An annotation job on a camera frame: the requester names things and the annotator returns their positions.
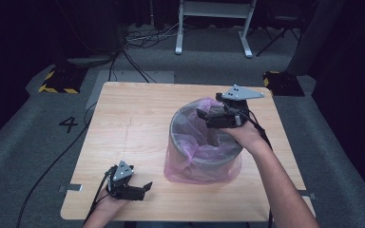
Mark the pink plastic bag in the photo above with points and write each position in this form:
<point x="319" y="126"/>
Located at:
<point x="202" y="174"/>

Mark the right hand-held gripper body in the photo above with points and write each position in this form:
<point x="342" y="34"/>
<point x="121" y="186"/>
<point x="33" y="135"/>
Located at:
<point x="237" y="109"/>

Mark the person's left hand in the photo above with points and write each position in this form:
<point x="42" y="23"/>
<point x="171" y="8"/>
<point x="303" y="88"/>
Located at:
<point x="111" y="207"/>

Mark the grey tape strip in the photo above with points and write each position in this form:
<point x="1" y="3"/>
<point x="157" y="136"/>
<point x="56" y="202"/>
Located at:
<point x="71" y="187"/>
<point x="309" y="195"/>

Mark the person's right hand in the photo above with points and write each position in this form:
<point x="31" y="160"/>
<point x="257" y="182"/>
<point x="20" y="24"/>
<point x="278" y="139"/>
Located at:
<point x="245" y="136"/>

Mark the hazard-striped black base plate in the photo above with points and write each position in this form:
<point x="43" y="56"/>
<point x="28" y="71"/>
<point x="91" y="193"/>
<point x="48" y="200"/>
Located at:
<point x="61" y="80"/>
<point x="285" y="83"/>

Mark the green plastic bin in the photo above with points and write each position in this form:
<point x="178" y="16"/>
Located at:
<point x="180" y="119"/>

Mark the white metal stand frame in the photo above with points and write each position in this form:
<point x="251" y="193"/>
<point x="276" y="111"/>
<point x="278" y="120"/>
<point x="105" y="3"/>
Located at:
<point x="215" y="9"/>

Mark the black equipment stand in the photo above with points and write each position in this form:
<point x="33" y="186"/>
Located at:
<point x="88" y="28"/>

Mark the dark grey post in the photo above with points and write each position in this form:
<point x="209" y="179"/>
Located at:
<point x="313" y="38"/>

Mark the black tripod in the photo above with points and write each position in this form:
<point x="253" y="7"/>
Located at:
<point x="277" y="38"/>

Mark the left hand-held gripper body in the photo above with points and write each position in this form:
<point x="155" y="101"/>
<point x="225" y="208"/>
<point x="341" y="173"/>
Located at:
<point x="122" y="172"/>

